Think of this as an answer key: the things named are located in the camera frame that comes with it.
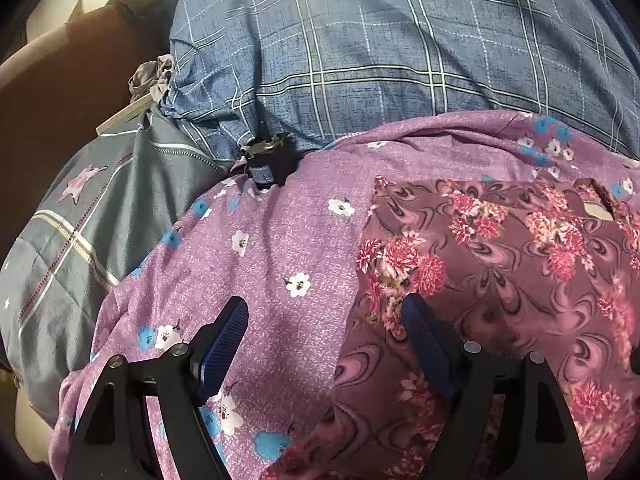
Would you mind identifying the brown upholstered headboard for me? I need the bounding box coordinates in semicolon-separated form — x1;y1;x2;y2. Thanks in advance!
0;2;173;201

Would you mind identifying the white flat stick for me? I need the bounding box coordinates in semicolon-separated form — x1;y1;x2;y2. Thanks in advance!
95;96;153;137

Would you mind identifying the small black electronic device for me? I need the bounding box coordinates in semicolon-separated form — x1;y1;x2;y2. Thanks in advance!
239;122;300;190

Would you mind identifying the maroon floral print garment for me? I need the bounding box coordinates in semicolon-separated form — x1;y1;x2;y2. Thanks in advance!
262;172;640;480

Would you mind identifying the purple flowered bedsheet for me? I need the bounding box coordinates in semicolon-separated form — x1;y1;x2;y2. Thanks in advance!
50;110;640;480

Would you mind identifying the crumpled grey cloth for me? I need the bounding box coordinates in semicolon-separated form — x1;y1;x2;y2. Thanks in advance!
128;54;177;108

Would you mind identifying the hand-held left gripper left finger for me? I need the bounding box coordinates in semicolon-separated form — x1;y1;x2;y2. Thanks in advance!
62;296;249;480

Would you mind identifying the blue plaid quilt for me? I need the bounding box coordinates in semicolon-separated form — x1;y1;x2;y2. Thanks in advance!
157;0;640;161

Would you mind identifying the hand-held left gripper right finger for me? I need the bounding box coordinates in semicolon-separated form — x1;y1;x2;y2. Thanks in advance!
401;292;588;480

